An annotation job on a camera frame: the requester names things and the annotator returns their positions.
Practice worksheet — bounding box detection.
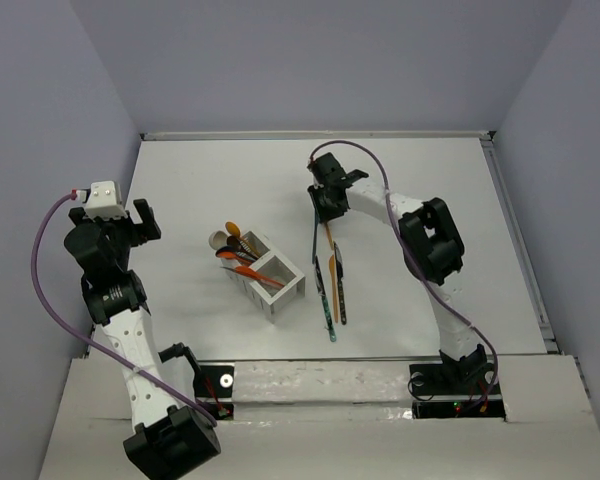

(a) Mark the orange knife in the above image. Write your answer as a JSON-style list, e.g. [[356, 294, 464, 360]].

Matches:
[[328, 253, 339, 324], [324, 222, 334, 251]]

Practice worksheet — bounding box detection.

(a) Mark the beige spoon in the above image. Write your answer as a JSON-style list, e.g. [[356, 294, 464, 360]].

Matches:
[[208, 230, 228, 251]]

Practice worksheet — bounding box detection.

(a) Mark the yellow-orange spoon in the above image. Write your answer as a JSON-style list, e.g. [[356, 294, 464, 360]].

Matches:
[[225, 221, 242, 238]]

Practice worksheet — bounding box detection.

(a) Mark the red-orange spoon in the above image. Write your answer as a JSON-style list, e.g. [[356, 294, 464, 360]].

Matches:
[[215, 249, 253, 266]]

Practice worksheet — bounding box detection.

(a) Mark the brown spoon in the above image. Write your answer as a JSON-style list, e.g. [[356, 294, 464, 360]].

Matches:
[[227, 235, 259, 260]]

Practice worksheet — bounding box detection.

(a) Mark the dark blue spoon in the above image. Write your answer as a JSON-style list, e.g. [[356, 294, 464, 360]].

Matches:
[[215, 245, 256, 264]]

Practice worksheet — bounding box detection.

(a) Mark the red-orange knife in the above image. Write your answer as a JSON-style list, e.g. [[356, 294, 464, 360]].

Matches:
[[225, 265, 284, 289]]

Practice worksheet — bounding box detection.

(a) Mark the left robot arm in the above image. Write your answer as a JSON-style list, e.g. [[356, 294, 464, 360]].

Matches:
[[64, 193, 221, 479]]

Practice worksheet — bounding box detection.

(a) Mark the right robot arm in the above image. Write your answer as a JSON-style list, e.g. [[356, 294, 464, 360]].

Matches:
[[307, 152, 499, 402]]

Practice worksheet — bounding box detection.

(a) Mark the blue knife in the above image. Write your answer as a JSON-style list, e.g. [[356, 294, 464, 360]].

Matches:
[[311, 211, 319, 265]]

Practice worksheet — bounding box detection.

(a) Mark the white utensil caddy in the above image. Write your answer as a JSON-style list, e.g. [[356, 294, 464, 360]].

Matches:
[[216, 229, 306, 325]]

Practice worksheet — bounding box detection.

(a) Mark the white cardboard front cover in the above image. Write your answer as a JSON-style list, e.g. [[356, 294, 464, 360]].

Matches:
[[38, 354, 600, 480]]

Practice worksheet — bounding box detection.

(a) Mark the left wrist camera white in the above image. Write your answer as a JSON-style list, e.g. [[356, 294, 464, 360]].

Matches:
[[84, 180, 127, 221]]

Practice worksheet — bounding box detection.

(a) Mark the dark handle steel knife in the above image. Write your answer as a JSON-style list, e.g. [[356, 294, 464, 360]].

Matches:
[[334, 242, 347, 325]]

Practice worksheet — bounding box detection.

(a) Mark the teal patterned handle knife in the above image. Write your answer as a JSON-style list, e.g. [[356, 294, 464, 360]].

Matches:
[[313, 256, 337, 343]]

